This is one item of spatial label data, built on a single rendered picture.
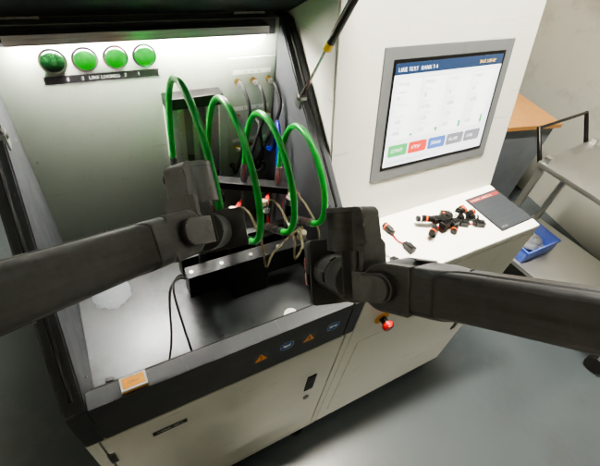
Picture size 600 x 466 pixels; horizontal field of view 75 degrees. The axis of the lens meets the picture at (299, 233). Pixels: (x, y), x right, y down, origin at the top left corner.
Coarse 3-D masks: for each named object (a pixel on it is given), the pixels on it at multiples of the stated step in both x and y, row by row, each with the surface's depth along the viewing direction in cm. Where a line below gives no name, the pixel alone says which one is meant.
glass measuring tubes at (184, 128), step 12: (180, 96) 94; (192, 96) 95; (204, 96) 96; (180, 108) 95; (204, 108) 99; (216, 108) 100; (180, 120) 100; (192, 120) 102; (204, 120) 101; (216, 120) 103; (180, 132) 103; (192, 132) 102; (216, 132) 105; (168, 144) 103; (180, 144) 103; (192, 144) 104; (216, 144) 108; (180, 156) 105; (192, 156) 107; (216, 156) 111; (216, 168) 114
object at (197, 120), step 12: (168, 84) 78; (180, 84) 69; (168, 96) 83; (168, 108) 87; (192, 108) 66; (168, 120) 90; (168, 132) 92; (204, 132) 65; (204, 144) 65; (204, 156) 65; (216, 180) 65; (216, 204) 66
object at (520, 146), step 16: (512, 112) 244; (528, 112) 247; (544, 112) 250; (512, 128) 229; (528, 128) 234; (512, 144) 243; (528, 144) 248; (512, 160) 255; (528, 160) 260; (496, 176) 262; (512, 176) 267
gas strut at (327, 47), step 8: (352, 0) 72; (344, 8) 74; (352, 8) 74; (344, 16) 75; (336, 24) 77; (344, 24) 77; (336, 32) 78; (328, 40) 80; (336, 40) 80; (328, 48) 82; (320, 64) 86; (312, 72) 89; (304, 88) 93; (296, 96) 97; (304, 96) 96; (296, 104) 99
